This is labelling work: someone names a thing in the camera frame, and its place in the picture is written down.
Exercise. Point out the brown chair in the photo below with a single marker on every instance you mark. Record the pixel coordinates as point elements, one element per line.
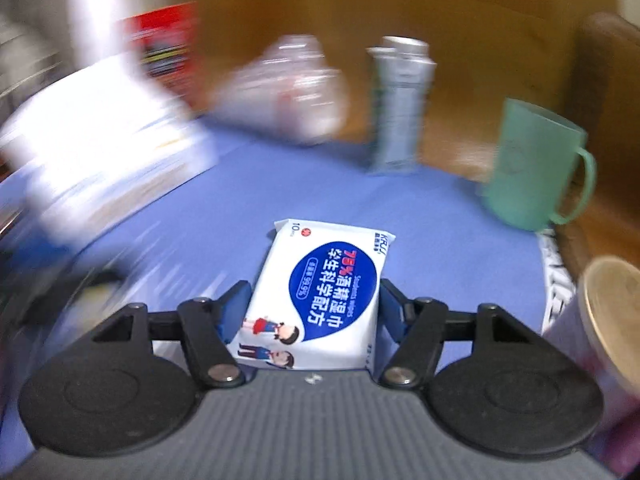
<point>610,85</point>

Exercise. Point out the red box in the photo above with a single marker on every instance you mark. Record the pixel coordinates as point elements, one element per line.
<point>165,50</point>

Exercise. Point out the blue printed tablecloth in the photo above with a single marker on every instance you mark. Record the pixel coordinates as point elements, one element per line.
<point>375,195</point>

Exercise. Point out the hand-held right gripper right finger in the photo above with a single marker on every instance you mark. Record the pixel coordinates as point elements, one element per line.
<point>393,312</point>

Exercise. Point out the white cardboard box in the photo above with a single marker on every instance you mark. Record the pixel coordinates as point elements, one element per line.
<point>105,160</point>

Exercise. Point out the plastic bag of cups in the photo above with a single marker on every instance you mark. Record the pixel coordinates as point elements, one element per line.
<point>290,95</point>

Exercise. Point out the grey drink carton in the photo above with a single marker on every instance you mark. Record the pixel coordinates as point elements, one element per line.
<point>400,110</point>

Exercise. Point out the green plastic mug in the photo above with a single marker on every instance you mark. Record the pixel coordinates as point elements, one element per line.
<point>530,165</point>

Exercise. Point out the paper cup with lid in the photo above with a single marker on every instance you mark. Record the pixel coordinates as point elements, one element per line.
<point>607,320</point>

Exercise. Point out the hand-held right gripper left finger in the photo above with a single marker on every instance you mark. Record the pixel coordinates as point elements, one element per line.
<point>235,312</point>

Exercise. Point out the white wet wipes pack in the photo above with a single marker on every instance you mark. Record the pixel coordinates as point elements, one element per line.
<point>320,290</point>

